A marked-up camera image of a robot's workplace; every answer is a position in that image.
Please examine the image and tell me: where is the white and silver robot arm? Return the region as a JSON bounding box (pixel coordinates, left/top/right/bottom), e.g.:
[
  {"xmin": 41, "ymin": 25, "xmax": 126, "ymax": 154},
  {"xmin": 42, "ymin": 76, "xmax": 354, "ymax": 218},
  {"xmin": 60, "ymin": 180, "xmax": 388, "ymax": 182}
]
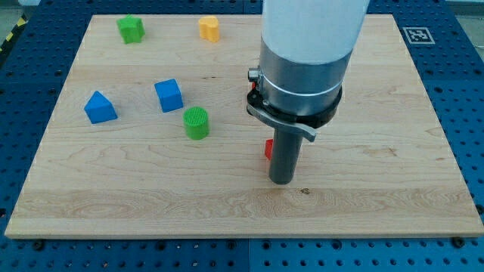
[{"xmin": 259, "ymin": 0, "xmax": 369, "ymax": 116}]

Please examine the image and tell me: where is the green star block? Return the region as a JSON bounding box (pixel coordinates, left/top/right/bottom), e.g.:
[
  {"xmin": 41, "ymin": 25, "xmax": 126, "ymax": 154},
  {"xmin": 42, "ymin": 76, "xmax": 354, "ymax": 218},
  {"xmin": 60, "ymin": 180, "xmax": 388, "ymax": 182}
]
[{"xmin": 116, "ymin": 14, "xmax": 145, "ymax": 44}]

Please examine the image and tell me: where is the red block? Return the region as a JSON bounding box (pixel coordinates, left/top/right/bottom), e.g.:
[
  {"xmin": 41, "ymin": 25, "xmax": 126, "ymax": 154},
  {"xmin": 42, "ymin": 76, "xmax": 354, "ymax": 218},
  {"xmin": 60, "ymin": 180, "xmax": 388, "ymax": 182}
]
[{"xmin": 264, "ymin": 138, "xmax": 274, "ymax": 160}]

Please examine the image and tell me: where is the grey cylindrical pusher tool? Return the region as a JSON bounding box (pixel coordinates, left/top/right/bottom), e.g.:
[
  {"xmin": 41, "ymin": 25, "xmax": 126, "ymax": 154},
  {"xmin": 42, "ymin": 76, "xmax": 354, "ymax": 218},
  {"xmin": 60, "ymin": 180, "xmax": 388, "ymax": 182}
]
[{"xmin": 268, "ymin": 129, "xmax": 303, "ymax": 185}]

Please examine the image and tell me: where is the green cylinder block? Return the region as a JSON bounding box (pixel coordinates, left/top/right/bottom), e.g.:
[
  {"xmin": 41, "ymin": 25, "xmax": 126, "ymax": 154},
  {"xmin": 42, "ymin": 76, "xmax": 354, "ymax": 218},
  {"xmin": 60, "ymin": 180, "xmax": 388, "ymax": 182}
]
[{"xmin": 183, "ymin": 107, "xmax": 209, "ymax": 140}]

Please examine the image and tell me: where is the black tool clamp with lever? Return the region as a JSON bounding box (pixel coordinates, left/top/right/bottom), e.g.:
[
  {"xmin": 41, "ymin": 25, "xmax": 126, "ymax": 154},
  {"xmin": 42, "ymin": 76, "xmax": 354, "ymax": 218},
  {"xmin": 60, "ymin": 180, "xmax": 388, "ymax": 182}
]
[{"xmin": 247, "ymin": 68, "xmax": 343, "ymax": 142}]

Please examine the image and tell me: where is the blue cube block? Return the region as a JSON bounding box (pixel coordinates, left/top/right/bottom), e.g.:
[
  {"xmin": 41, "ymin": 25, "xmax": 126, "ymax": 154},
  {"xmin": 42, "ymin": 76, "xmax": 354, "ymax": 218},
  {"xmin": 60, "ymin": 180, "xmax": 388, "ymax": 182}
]
[{"xmin": 154, "ymin": 79, "xmax": 184, "ymax": 113}]

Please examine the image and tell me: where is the wooden board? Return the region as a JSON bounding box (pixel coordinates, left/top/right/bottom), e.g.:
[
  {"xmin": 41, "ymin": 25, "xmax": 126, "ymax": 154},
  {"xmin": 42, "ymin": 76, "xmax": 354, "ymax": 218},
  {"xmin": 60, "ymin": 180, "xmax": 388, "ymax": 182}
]
[{"xmin": 5, "ymin": 15, "xmax": 483, "ymax": 240}]

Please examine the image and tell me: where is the yellow heart block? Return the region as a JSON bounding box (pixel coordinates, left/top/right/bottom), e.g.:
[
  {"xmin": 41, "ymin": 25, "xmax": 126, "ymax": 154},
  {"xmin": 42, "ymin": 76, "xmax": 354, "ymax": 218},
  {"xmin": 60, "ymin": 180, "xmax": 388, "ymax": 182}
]
[{"xmin": 198, "ymin": 15, "xmax": 220, "ymax": 43}]

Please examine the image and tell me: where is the blue triangular prism block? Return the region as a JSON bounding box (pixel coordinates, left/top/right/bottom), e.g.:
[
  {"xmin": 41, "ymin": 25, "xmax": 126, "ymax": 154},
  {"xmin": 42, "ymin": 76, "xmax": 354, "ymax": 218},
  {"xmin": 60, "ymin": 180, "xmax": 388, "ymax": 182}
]
[{"xmin": 84, "ymin": 91, "xmax": 118, "ymax": 124}]

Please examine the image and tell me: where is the white fiducial marker tag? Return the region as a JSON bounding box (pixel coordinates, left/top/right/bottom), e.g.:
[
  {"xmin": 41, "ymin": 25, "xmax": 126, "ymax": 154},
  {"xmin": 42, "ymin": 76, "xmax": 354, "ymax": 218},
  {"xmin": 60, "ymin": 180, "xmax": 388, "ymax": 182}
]
[{"xmin": 402, "ymin": 26, "xmax": 435, "ymax": 45}]

